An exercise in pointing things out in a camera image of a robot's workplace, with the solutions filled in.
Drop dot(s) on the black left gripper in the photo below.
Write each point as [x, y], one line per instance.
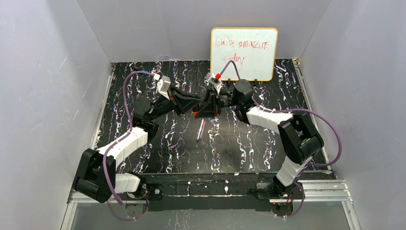
[173, 100]

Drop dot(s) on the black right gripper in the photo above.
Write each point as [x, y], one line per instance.
[215, 103]

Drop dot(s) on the pink white pen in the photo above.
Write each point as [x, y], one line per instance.
[201, 130]

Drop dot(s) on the black orange highlighter pen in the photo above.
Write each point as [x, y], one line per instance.
[195, 111]

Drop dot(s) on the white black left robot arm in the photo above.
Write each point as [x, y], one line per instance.
[96, 175]

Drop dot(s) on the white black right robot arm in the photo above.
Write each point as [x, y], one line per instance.
[300, 138]

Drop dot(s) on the white green pen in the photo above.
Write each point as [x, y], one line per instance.
[198, 133]

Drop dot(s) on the small white pen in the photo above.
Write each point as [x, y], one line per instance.
[280, 68]

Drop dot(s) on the orange framed whiteboard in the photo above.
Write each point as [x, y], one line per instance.
[252, 49]

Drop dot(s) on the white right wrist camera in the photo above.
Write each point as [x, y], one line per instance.
[214, 82]

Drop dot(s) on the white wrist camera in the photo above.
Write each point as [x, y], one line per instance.
[163, 84]
[214, 82]

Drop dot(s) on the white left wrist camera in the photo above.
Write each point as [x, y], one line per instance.
[163, 84]

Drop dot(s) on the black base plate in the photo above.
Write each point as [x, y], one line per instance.
[220, 191]

